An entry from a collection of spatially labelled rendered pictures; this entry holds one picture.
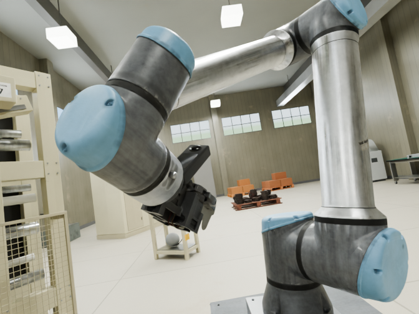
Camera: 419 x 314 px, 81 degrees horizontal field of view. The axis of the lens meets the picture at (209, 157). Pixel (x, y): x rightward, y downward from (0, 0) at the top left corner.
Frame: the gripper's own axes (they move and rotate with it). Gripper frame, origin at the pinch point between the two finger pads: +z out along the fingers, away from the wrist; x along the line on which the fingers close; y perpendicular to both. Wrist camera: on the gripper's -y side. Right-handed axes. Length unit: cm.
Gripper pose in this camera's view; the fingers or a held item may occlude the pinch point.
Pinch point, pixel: (209, 209)
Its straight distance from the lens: 57.5
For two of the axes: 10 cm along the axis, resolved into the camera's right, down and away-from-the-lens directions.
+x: 8.8, 0.8, -4.6
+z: 3.6, 5.0, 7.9
